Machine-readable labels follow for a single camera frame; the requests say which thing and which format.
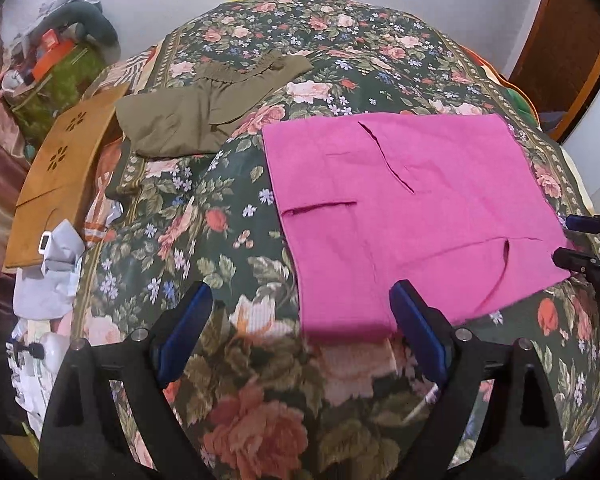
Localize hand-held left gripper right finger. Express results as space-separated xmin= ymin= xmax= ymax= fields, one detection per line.
xmin=389 ymin=280 xmax=568 ymax=480

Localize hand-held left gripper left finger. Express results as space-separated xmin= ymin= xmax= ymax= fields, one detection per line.
xmin=37 ymin=280 xmax=216 ymax=480

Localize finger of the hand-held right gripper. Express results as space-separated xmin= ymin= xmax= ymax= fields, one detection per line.
xmin=565 ymin=211 xmax=600 ymax=237
xmin=551 ymin=246 xmax=600 ymax=282

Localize pink pants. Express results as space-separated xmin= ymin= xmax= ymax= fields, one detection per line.
xmin=261 ymin=112 xmax=574 ymax=345

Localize olive green pants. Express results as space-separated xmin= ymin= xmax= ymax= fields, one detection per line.
xmin=115 ymin=50 xmax=315 ymax=159

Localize floral blanket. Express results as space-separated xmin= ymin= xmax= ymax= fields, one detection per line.
xmin=72 ymin=0 xmax=600 ymax=480

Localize white cloth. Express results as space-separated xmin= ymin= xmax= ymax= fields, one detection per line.
xmin=12 ymin=220 xmax=87 ymax=322

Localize colourful striped blanket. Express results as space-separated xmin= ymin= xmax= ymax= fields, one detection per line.
xmin=472 ymin=45 xmax=542 ymax=126

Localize white printed fabric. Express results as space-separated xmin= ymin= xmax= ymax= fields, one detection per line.
xmin=7 ymin=317 xmax=72 ymax=413

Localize orange striped sheet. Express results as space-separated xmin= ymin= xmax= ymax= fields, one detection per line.
xmin=82 ymin=45 xmax=162 ymax=247

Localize wooden door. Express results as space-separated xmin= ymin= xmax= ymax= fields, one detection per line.
xmin=507 ymin=0 xmax=600 ymax=107

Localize green storage bag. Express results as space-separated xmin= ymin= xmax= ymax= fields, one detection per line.
xmin=10 ymin=45 xmax=107 ymax=142

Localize orange box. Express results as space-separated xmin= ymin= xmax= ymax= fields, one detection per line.
xmin=30 ymin=30 xmax=77 ymax=82

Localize grey plush pillow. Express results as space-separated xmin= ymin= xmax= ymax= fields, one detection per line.
xmin=42 ymin=0 xmax=121 ymax=47

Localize pile of clothes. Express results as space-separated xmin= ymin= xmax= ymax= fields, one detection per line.
xmin=0 ymin=0 xmax=101 ymax=96

